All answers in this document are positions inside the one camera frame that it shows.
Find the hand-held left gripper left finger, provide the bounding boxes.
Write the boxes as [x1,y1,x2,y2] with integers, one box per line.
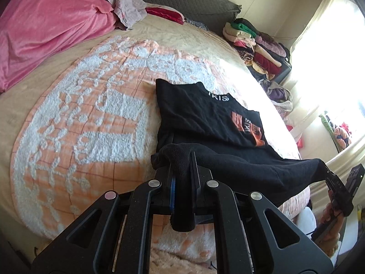
[31,166,177,274]

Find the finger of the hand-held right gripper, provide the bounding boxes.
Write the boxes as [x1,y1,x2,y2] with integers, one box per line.
[324,169,347,199]

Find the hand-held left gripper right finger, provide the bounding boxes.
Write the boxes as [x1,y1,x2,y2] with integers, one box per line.
[190,151,335,274]

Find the black long-sleeve sweater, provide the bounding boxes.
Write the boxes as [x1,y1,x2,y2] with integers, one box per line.
[150,78,333,233]

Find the white bag of clothes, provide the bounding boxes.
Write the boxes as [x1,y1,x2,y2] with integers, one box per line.
[258,78,294,115]

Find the pile of folded clothes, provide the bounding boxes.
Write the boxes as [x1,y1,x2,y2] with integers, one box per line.
[223,18,291,81]

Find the person's right hand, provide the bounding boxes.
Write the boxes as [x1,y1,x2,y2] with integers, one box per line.
[318,191,343,259]

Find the floral cloth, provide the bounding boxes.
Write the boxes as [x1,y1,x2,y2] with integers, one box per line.
[334,122,353,149]

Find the green cloth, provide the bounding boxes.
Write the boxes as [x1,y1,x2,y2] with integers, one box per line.
[319,114,336,149]

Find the cream fluffy blanket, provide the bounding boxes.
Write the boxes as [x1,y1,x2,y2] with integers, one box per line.
[148,245,219,274]

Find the orange and white patterned blanket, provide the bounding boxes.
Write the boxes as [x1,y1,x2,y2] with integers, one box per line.
[10,36,311,260]

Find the black box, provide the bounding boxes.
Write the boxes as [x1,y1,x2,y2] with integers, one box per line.
[273,62,293,85]

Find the white curtain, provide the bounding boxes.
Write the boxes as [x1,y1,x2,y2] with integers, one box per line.
[285,0,365,149]

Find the beige bedspread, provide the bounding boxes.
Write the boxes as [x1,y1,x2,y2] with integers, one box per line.
[0,14,303,242]

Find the dark patterned cloth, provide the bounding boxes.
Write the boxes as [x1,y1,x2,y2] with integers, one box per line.
[185,18,211,31]

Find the red cushion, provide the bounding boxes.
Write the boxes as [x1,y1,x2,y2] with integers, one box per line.
[145,6,185,25]

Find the lilac crumpled garment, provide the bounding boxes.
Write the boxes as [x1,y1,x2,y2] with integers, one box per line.
[93,0,149,30]

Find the pink blanket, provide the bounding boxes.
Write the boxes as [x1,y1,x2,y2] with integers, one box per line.
[0,0,120,92]

